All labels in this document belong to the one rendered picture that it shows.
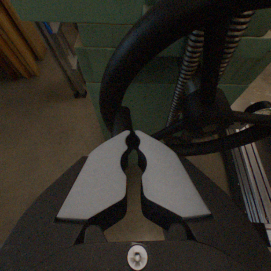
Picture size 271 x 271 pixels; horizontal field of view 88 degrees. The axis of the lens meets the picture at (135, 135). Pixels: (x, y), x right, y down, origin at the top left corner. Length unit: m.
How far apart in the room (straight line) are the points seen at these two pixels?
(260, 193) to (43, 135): 1.41
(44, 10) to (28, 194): 1.00
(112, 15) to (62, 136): 1.01
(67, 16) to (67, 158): 0.92
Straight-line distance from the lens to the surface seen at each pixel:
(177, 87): 0.26
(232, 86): 0.48
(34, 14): 0.36
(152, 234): 0.98
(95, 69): 0.38
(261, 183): 1.01
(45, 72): 1.81
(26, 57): 1.71
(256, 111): 0.50
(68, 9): 0.33
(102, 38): 0.34
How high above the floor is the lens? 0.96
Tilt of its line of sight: 61 degrees down
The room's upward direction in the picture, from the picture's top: 4 degrees clockwise
